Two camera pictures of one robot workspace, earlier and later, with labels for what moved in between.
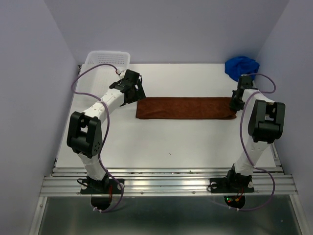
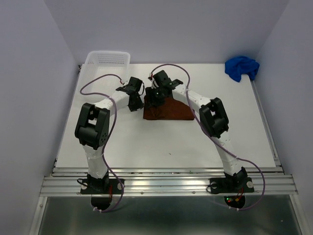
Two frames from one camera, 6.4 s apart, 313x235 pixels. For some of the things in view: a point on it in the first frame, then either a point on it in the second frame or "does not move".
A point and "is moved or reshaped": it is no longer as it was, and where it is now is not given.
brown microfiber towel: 186,107 is moved or reshaped
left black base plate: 105,186 does not move
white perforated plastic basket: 100,70 does not move
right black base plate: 231,184 does not move
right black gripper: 234,106 -> 148,94
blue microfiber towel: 234,66 does not move
